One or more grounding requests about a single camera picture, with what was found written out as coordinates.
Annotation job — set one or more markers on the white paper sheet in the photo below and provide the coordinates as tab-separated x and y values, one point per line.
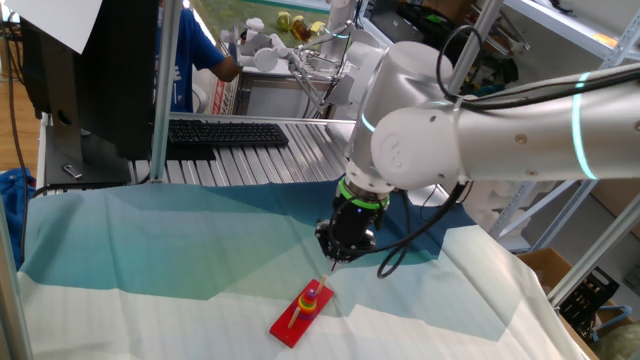
55	20

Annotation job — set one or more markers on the large cardboard box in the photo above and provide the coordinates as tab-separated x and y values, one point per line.
542	265

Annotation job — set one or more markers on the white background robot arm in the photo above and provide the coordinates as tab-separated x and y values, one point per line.
340	20

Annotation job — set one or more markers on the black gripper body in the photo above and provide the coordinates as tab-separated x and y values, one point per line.
357	220

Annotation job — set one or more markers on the red Hanoi base with pegs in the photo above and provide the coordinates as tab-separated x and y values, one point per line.
287	332

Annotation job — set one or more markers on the black mouse pad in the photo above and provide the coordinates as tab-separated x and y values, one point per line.
190	152

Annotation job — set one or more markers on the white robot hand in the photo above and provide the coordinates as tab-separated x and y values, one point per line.
265	57

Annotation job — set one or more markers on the aluminium frame post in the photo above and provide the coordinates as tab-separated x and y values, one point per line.
595	252
10	300
167	90

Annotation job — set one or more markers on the black computer monitor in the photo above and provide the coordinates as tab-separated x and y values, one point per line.
120	75

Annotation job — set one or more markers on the aluminium frame rail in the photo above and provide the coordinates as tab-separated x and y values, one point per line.
250	118

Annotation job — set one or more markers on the red white striped sign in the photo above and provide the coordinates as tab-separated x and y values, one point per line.
222	100

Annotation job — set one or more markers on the bare person forearm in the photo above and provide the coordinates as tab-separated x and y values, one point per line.
227	70

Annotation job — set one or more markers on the blue green white tablecloth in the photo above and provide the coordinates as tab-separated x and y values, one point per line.
175	260

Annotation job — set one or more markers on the black plastic crate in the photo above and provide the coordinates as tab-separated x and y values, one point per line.
590	300

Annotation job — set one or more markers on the small yellow bottle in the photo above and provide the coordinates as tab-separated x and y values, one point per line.
317	28

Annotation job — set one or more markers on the silver USB stick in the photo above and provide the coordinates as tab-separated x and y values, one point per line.
72	171

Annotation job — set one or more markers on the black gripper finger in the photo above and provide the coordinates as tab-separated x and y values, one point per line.
361	249
327	240

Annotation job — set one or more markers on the blue fabric bundle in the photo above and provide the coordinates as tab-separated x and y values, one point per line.
12	200

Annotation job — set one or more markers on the person in blue shirt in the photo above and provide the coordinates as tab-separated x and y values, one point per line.
192	55

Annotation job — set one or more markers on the white metal shelf rack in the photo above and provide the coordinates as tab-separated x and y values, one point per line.
565	20

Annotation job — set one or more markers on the yellow green bottle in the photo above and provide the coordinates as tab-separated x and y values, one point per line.
284	21

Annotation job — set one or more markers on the amber bottle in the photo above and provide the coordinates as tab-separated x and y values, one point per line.
301	30

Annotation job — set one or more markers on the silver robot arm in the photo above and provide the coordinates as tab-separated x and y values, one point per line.
500	145

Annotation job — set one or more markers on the black keyboard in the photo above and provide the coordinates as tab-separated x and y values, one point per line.
225	134

